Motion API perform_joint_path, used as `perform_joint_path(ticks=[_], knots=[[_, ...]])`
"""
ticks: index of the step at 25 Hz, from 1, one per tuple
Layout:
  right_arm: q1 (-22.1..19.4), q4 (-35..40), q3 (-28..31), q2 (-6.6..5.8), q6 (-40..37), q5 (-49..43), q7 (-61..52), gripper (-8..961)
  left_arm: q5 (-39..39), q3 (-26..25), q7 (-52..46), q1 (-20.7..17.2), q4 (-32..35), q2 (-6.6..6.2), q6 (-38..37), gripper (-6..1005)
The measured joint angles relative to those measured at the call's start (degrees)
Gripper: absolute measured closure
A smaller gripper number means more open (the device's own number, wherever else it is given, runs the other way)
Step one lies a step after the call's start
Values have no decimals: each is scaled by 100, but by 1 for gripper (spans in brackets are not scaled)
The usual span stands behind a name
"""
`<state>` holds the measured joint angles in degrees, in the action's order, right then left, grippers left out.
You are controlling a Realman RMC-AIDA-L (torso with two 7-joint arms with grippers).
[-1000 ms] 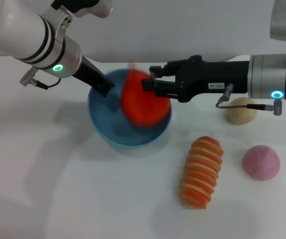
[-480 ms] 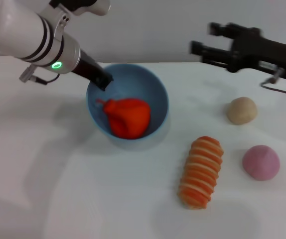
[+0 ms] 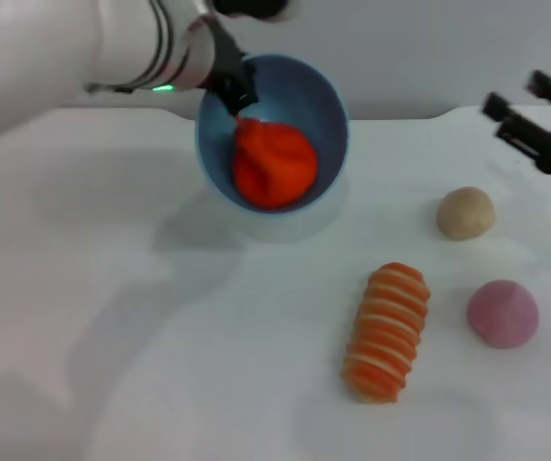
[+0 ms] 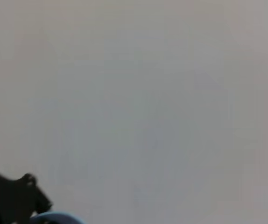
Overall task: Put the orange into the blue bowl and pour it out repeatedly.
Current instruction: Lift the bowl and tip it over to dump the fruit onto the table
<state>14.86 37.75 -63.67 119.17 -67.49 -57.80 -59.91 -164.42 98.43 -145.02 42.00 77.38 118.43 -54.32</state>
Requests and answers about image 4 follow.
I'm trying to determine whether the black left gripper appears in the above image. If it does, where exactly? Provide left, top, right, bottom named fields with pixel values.
left=0, top=153, right=53, bottom=224

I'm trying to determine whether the blue bowl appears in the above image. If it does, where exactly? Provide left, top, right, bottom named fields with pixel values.
left=29, top=210, right=87, bottom=224

